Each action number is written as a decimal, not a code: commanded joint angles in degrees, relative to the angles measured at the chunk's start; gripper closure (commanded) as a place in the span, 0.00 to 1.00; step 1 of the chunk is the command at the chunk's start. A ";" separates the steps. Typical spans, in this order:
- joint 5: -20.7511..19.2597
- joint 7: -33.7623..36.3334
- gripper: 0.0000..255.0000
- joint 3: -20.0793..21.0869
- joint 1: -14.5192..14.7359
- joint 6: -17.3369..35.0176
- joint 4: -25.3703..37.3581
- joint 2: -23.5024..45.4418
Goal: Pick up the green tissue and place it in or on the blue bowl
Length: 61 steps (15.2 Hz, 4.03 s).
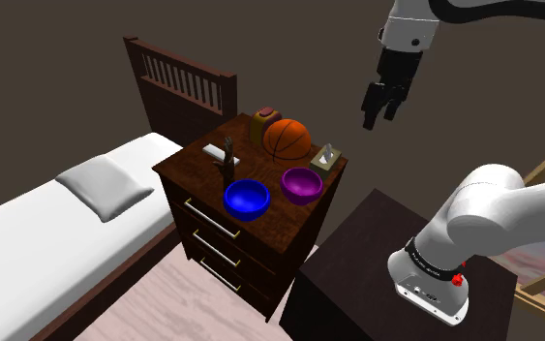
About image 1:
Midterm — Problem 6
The wooden bed with white mattress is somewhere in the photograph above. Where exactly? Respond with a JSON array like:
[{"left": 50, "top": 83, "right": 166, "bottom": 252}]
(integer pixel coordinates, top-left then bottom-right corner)
[{"left": 0, "top": 35, "right": 239, "bottom": 341}]

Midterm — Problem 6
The white remote control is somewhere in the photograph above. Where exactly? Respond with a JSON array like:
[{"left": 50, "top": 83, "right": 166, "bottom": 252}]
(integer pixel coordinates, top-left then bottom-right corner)
[{"left": 201, "top": 143, "right": 242, "bottom": 168}]

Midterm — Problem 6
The olive tissue box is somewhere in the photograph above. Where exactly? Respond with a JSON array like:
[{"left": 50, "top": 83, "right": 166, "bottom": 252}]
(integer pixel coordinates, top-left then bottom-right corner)
[{"left": 309, "top": 142, "right": 343, "bottom": 180}]

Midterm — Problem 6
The dark hand figure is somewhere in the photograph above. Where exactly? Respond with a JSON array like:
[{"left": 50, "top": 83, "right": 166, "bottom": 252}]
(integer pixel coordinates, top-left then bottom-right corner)
[{"left": 212, "top": 136, "right": 236, "bottom": 191}]

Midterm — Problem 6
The white pillow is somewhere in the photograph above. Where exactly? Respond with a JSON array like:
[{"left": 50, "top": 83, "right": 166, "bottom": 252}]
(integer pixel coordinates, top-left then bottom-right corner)
[{"left": 54, "top": 155, "right": 156, "bottom": 224}]

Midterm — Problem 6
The yellow and maroon alarm clock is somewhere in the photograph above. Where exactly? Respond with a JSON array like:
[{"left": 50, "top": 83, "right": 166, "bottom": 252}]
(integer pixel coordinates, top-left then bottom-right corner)
[{"left": 249, "top": 106, "right": 283, "bottom": 145}]

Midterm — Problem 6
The blue bowl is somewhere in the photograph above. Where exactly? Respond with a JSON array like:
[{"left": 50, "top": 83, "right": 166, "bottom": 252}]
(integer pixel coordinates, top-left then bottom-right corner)
[{"left": 223, "top": 178, "right": 272, "bottom": 223}]

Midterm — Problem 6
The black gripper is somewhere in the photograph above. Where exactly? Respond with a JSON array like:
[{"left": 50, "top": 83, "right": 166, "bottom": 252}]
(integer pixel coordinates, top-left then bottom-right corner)
[{"left": 360, "top": 46, "right": 424, "bottom": 132}]

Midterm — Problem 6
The dark robot stand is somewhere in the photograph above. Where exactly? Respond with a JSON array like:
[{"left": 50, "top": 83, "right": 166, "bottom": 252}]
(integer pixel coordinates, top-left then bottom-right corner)
[{"left": 279, "top": 187, "right": 520, "bottom": 341}]

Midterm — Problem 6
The orange basketball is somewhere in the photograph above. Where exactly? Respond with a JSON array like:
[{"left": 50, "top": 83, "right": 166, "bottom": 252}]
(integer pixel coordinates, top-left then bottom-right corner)
[{"left": 262, "top": 118, "right": 313, "bottom": 166}]

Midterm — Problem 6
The purple bowl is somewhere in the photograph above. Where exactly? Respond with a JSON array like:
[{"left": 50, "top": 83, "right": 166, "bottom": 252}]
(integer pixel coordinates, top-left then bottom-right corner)
[{"left": 280, "top": 167, "right": 324, "bottom": 206}]

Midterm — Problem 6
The framed picture with wooden frame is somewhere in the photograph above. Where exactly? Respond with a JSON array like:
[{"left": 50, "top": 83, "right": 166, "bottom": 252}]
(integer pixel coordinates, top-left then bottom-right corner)
[{"left": 488, "top": 134, "right": 545, "bottom": 331}]

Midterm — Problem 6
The dark wooden chest of drawers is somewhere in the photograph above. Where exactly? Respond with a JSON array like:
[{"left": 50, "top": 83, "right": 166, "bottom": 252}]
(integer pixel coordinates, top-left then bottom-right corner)
[{"left": 151, "top": 111, "right": 349, "bottom": 325}]

